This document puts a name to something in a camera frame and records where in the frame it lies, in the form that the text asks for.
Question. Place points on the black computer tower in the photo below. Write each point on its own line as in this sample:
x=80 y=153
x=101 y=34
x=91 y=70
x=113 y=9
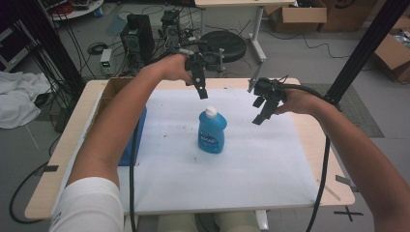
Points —
x=137 y=35

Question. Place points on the black tape cross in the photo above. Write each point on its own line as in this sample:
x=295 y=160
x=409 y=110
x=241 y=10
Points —
x=348 y=213

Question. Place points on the round white table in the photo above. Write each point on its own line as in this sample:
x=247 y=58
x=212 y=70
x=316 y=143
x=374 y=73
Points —
x=80 y=11

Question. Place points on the white foam sheet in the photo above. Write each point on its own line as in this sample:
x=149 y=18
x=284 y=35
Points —
x=245 y=167

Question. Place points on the blue bottle with white cap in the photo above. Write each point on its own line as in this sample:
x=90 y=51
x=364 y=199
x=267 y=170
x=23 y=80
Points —
x=211 y=135

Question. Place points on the cardboard box with contents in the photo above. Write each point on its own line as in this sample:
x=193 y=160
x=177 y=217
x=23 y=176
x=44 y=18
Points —
x=393 y=54

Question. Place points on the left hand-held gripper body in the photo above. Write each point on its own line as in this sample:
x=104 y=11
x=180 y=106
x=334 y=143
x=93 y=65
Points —
x=198 y=64

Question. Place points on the black device on stand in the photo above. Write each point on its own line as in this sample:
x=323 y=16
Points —
x=170 y=25

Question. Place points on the black metal stand pole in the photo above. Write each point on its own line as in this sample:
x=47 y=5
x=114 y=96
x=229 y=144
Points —
x=54 y=48
x=364 y=48

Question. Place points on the large closed cardboard box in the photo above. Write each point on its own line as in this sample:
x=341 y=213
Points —
x=348 y=14

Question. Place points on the blue and brown cardboard box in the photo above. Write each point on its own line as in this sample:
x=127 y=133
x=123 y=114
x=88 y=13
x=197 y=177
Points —
x=112 y=88

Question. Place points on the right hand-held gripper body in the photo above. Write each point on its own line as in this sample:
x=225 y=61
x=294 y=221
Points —
x=269 y=90

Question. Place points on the grey floor mat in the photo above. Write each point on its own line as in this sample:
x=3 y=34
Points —
x=357 y=112

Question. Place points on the black round stool seat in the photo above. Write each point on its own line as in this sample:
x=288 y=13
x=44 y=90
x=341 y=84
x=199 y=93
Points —
x=225 y=42

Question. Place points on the person's white sleeve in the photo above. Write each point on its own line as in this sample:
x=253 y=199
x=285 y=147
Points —
x=87 y=206

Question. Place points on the person's left hand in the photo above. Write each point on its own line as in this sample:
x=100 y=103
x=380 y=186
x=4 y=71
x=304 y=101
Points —
x=170 y=69

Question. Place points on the open brown cardboard box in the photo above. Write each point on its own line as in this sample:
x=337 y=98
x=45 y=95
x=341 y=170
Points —
x=296 y=17

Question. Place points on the black tape strip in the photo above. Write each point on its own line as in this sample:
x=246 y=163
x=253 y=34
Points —
x=345 y=182
x=46 y=169

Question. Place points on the white cloth heap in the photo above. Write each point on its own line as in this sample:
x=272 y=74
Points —
x=19 y=100

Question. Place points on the person's right hand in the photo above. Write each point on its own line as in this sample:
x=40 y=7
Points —
x=299 y=101

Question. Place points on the white-legged wooden table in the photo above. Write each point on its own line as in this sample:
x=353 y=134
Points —
x=245 y=2

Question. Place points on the small white power unit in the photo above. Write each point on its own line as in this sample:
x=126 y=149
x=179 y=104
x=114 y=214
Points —
x=106 y=61

